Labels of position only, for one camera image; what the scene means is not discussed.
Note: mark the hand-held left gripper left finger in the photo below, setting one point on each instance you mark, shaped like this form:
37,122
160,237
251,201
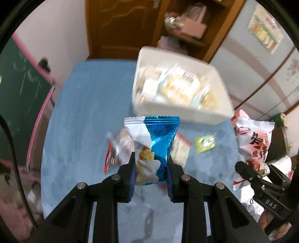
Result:
109,187

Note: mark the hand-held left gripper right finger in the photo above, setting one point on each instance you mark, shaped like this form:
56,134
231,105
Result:
193,189

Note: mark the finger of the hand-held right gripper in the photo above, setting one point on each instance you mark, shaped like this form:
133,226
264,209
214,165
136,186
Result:
247,174
279,174

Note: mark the white red snack packet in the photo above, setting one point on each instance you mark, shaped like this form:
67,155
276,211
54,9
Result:
253,144

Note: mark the blue white snack packet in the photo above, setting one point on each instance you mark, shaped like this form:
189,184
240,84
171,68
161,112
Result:
153,149

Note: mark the white plastic bin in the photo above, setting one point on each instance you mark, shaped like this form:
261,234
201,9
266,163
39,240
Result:
179,88

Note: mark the yellow cracker bag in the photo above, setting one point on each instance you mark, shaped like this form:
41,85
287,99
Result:
181,86

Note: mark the white orange bar packet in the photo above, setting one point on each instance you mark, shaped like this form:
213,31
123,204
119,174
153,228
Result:
149,84

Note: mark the person's right hand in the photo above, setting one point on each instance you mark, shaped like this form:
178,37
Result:
265,222

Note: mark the white checked bed sheet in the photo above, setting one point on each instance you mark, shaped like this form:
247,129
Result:
247,201

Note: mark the dark wooden cabinet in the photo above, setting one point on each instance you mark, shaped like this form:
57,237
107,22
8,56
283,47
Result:
280,144

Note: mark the dark red clear snack packet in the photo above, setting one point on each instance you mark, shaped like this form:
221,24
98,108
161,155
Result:
116,149

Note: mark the green white red packet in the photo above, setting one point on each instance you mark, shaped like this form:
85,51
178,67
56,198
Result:
181,149

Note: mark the yellow green small packet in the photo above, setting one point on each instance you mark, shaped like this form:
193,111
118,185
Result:
205,143

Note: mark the green bag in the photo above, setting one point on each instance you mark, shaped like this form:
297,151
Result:
281,119

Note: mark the pink plastic stool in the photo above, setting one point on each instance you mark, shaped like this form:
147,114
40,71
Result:
239,116

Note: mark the blue tablecloth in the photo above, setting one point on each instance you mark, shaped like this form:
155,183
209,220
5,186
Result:
81,116

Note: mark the small peanut bag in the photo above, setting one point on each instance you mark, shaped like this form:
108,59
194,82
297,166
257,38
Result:
210,98

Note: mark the floral sliding wardrobe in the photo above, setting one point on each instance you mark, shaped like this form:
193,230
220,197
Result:
264,70

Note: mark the wooden shelf unit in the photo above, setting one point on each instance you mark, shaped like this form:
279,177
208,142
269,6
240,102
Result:
193,39

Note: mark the brown wooden door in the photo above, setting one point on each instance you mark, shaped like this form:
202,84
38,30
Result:
116,28

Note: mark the pink basket clear dome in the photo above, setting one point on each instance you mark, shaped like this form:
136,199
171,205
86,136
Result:
192,21

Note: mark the green chalkboard pink frame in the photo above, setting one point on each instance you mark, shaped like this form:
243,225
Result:
21,93

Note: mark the wall poster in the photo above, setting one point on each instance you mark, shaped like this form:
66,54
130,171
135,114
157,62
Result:
266,29

